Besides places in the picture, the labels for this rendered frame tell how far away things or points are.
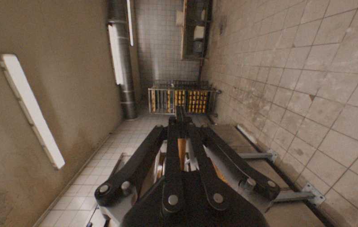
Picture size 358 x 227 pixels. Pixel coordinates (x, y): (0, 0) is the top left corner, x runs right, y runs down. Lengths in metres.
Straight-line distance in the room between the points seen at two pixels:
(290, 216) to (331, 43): 1.35
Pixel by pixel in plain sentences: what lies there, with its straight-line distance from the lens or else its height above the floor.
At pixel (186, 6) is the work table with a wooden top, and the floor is 0.85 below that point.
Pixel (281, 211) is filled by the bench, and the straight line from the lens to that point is 1.39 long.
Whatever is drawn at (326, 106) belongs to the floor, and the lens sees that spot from 1.45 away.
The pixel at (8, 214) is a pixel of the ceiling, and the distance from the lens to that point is 1.94.
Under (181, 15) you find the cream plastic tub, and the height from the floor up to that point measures 0.97.
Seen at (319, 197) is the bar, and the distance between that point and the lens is 1.60.
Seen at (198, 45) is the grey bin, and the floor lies 0.36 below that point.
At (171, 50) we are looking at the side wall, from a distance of 5.13.
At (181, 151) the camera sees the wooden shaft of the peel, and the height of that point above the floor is 1.18.
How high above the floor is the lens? 1.21
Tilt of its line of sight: 4 degrees down
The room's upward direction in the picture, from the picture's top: 89 degrees counter-clockwise
